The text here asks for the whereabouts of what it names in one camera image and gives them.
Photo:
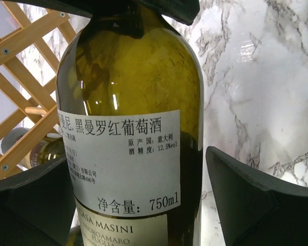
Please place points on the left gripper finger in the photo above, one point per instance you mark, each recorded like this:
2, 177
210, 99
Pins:
256, 208
37, 206

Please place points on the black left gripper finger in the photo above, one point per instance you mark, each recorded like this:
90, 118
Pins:
182, 11

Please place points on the green bottle white label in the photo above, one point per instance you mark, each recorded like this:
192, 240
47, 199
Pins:
130, 105

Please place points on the wooden wine rack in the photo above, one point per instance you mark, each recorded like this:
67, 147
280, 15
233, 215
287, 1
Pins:
30, 43

